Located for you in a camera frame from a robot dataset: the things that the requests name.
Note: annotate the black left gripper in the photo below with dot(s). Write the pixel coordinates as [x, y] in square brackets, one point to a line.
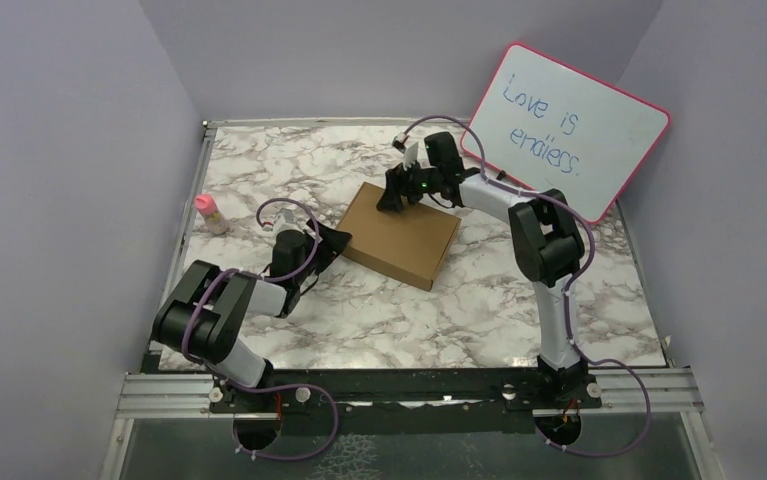
[333, 241]

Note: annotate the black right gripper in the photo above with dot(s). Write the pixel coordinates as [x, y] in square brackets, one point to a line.
[396, 185]

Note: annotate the brown cardboard box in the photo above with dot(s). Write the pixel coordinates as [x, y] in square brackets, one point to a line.
[410, 247]

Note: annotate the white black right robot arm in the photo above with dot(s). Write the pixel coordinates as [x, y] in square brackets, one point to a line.
[546, 242]

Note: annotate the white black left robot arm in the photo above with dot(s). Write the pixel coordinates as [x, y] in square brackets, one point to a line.
[203, 315]

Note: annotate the pink capped small bottle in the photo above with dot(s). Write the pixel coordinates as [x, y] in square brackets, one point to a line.
[214, 220]

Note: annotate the pink framed whiteboard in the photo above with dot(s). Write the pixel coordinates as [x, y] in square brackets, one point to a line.
[548, 125]

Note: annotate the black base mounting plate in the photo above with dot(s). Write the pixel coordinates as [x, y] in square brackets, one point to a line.
[317, 402]

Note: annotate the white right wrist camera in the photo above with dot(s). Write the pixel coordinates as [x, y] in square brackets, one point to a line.
[409, 150]

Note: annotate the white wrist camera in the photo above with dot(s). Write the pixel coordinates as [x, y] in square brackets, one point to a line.
[409, 150]
[283, 220]

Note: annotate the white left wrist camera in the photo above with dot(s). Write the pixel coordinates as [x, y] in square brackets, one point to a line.
[283, 220]

